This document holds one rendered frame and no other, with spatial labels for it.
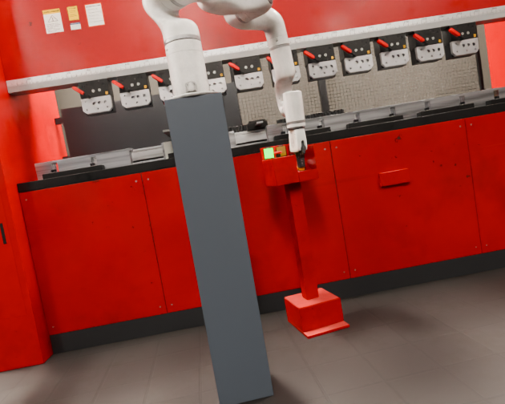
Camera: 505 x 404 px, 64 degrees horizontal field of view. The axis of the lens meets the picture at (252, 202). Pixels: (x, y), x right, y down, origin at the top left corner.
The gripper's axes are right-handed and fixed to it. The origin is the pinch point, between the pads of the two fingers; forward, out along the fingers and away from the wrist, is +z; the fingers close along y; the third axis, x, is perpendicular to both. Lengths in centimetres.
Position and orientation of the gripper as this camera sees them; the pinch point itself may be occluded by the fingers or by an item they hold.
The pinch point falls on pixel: (300, 162)
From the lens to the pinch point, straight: 185.9
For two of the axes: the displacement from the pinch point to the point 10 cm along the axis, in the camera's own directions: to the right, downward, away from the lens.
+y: 2.7, 1.1, -9.6
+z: 1.5, 9.8, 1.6
